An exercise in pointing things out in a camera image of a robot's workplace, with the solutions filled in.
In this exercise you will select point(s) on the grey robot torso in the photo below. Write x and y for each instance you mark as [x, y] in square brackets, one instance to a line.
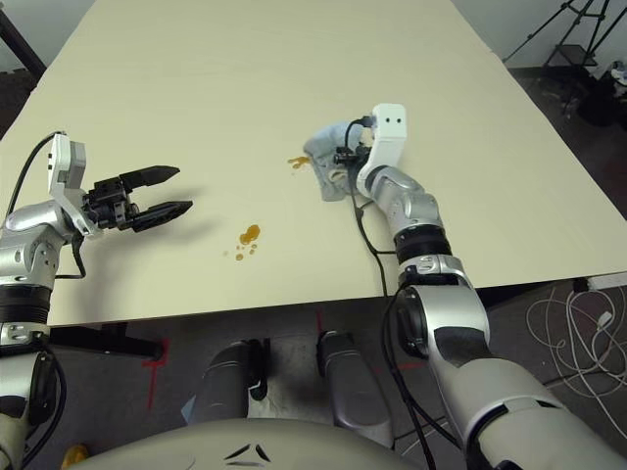
[220, 445]

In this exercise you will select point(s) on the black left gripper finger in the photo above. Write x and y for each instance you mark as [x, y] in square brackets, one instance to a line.
[161, 213]
[152, 175]

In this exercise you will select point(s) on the blue floor cloth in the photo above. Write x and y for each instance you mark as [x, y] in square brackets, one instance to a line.
[188, 410]

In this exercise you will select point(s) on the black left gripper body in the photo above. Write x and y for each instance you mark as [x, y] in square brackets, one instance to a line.
[110, 205]

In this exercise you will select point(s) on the black camera tripod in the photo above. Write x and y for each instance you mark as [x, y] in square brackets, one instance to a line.
[585, 14]

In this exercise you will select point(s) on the yellow floor object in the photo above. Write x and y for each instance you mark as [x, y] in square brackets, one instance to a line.
[74, 455]

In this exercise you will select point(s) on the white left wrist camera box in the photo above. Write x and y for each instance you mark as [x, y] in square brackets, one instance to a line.
[61, 161]

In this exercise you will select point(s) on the grey robot leg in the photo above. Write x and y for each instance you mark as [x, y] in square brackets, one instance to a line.
[225, 387]
[350, 387]

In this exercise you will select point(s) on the white power strip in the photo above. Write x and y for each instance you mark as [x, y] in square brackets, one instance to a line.
[607, 281]

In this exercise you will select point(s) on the black bag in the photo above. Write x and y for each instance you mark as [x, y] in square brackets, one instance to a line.
[602, 98]

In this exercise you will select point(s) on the large orange liquid spill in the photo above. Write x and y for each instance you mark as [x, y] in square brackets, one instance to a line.
[250, 232]

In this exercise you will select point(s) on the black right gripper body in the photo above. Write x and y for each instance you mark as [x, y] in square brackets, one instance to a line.
[345, 157]

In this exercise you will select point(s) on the light blue rag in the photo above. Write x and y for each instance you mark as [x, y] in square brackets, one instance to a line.
[323, 139]

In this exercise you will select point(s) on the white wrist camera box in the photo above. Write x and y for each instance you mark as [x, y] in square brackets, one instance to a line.
[389, 132]
[61, 161]

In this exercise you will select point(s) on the black table foot bar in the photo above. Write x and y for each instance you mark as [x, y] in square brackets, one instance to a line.
[98, 340]

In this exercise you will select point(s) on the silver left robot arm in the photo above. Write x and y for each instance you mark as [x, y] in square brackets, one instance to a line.
[29, 245]

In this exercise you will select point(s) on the small orange liquid spill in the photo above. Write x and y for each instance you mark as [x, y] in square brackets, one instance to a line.
[297, 161]

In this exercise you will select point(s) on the grey robot right leg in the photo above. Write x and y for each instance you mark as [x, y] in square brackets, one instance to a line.
[350, 387]

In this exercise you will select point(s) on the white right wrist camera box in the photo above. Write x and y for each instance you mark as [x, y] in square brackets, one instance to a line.
[389, 132]

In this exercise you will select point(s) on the black foam floor mat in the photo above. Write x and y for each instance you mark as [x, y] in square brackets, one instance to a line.
[12, 98]

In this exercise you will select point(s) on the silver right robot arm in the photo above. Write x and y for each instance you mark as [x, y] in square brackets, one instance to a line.
[416, 205]

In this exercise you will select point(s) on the white plug adapter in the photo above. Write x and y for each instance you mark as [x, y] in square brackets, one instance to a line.
[605, 320]

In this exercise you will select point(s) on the grey robot left leg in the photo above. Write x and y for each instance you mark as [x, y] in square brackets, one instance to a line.
[225, 387]

